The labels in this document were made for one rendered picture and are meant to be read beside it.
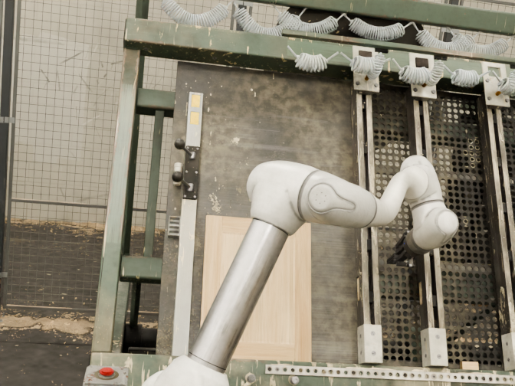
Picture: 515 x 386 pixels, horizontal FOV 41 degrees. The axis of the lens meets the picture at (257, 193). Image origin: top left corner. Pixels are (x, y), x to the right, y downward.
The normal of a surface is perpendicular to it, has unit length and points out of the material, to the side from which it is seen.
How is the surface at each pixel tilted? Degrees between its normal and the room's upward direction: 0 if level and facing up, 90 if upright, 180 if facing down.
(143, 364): 58
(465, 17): 90
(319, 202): 76
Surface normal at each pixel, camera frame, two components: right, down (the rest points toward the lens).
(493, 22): 0.14, 0.20
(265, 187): -0.64, -0.33
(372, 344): 0.18, -0.35
